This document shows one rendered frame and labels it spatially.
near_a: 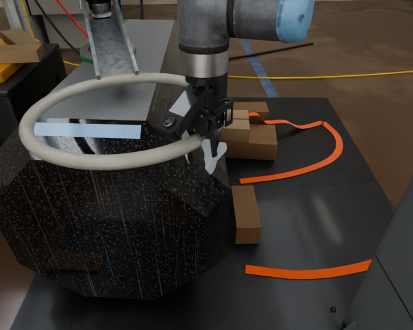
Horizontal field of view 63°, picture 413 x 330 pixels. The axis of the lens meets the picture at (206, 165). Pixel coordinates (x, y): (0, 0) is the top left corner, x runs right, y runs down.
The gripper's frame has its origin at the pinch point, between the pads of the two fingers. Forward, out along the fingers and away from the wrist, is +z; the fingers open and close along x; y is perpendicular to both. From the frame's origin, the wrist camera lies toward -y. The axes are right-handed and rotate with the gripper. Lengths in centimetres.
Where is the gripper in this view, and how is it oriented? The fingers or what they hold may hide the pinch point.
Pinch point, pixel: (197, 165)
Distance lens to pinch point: 73.6
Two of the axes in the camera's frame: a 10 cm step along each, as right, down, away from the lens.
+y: 6.6, -4.2, 6.2
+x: -7.5, -3.7, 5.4
